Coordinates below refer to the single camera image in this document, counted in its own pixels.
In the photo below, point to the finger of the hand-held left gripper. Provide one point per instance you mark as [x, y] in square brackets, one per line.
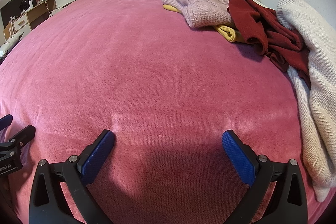
[26, 133]
[5, 121]

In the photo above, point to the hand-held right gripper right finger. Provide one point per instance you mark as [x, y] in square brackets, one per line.
[237, 158]

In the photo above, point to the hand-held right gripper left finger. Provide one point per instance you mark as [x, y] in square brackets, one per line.
[99, 153]

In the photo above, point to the cream knitted sweater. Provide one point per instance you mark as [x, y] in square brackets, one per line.
[315, 61]

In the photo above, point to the grey and white pillow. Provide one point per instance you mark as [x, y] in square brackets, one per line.
[10, 44]

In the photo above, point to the pink fleece bedspread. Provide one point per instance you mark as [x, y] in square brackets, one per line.
[131, 69]

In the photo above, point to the white drawer cabinet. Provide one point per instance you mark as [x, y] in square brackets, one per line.
[22, 23]

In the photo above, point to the wooden desk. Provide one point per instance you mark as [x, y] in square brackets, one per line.
[39, 12]

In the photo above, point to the black television screen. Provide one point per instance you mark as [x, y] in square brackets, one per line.
[11, 7]

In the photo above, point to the yellow garment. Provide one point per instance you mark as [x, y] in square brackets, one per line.
[228, 32]

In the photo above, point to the dark red garment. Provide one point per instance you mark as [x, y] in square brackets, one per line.
[262, 24]

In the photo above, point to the pale pink knitted sweater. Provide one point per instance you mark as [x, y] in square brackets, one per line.
[204, 8]

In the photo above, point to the white round security camera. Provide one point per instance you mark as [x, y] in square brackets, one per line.
[27, 3]

